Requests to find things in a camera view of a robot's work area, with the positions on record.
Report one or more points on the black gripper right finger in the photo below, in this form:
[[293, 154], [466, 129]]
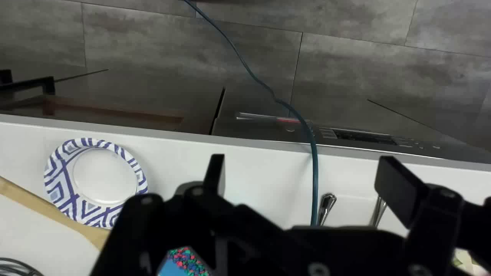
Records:
[[403, 192]]

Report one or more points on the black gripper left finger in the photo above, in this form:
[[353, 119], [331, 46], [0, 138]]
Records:
[[215, 174]]

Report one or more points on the wooden slotted spatula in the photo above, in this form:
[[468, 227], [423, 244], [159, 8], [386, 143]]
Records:
[[40, 207]]

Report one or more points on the metal spoon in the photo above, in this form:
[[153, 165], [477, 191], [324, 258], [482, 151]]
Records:
[[327, 203]]

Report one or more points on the blue patterned paper bowl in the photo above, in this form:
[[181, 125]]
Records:
[[101, 177]]

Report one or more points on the colourful cereal pieces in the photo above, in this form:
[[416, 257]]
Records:
[[185, 261]]

